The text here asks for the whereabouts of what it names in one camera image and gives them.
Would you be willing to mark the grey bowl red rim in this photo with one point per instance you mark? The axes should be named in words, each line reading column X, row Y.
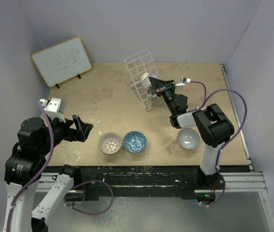
column 188, row 138

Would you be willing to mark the aluminium side rail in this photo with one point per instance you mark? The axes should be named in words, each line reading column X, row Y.
column 248, row 158

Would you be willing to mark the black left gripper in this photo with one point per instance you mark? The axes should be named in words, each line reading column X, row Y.
column 84, row 127

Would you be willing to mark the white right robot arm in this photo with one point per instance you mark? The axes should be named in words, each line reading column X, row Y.
column 213, row 125

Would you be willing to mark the purple striped bowl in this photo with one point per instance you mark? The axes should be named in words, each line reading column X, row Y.
column 145, row 83

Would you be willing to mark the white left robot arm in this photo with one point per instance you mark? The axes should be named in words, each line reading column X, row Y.
column 23, row 170

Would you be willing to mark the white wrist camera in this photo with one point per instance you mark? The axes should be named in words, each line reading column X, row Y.
column 54, row 108
column 183, row 81

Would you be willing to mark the green leaf pattern bowl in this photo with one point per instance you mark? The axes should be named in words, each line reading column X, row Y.
column 151, row 94

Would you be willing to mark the black table front rail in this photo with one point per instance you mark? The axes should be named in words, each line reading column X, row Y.
column 150, row 181

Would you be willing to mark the maroon lattice pattern bowl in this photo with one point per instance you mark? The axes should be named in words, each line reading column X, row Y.
column 110, row 143

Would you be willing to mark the white wire dish rack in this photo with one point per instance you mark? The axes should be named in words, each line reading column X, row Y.
column 139, row 67

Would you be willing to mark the yellow framed whiteboard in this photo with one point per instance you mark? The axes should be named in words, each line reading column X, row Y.
column 61, row 62

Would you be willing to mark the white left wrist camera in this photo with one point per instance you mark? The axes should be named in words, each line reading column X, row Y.
column 54, row 108

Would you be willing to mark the blue floral pattern bowl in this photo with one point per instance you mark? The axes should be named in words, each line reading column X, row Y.
column 134, row 142

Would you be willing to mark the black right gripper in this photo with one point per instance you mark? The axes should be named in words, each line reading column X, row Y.
column 159, row 85

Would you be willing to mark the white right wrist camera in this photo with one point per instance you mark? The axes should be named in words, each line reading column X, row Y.
column 183, row 81

